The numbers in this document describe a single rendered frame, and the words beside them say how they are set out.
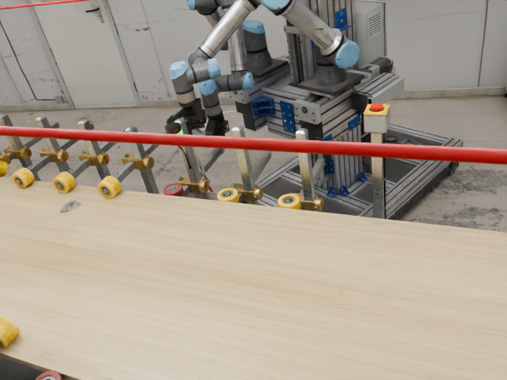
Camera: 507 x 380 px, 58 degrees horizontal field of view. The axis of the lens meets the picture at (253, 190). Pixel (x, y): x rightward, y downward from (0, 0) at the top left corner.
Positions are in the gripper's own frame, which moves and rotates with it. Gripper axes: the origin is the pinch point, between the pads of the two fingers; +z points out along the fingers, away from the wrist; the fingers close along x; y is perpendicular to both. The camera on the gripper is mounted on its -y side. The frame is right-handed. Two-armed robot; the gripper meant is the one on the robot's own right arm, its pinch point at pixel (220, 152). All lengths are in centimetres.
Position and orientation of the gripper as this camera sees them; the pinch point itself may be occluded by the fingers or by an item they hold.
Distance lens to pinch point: 223.6
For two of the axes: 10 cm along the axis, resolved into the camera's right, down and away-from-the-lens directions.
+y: 3.8, -5.7, 7.3
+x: -9.1, -0.9, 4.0
